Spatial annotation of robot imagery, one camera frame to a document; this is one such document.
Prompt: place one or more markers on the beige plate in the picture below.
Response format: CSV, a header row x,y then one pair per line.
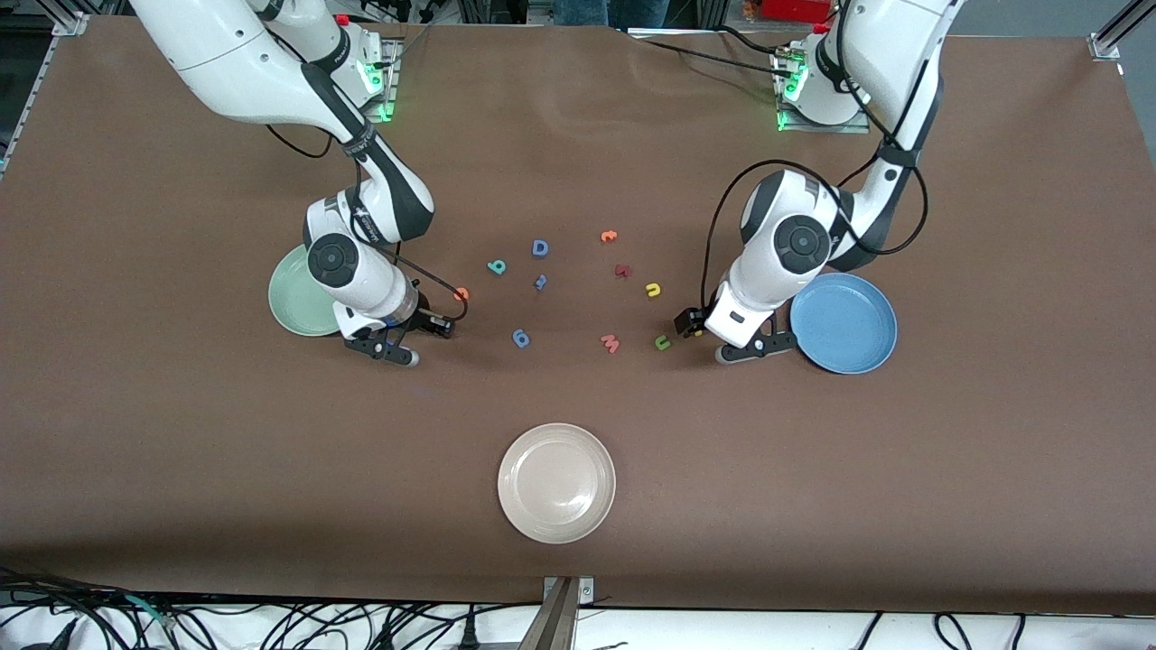
x,y
556,483

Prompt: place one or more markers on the metal table bracket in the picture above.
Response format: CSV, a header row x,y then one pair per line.
x,y
560,614

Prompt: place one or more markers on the aluminium frame extrusion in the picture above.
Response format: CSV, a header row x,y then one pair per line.
x,y
68,20
1111,36

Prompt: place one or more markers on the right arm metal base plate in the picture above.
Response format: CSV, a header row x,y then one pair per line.
x,y
390,90

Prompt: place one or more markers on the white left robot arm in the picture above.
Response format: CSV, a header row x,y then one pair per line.
x,y
795,244

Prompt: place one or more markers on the blue plate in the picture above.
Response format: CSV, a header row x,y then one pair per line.
x,y
849,329

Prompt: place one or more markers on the light green plate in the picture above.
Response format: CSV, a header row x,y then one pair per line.
x,y
293,302

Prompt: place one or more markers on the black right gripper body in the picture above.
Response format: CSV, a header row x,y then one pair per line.
x,y
428,320

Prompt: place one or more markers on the red box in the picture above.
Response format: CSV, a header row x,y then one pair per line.
x,y
795,9

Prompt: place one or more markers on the blue foam letter g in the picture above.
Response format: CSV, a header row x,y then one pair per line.
x,y
521,338

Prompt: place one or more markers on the pink foam letter w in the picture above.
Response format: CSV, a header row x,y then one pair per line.
x,y
610,344

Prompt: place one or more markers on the person in blue jeans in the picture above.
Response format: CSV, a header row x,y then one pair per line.
x,y
610,11

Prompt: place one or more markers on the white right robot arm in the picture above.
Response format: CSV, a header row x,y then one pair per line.
x,y
235,54

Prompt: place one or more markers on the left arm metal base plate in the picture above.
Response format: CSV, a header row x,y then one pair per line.
x,y
813,128

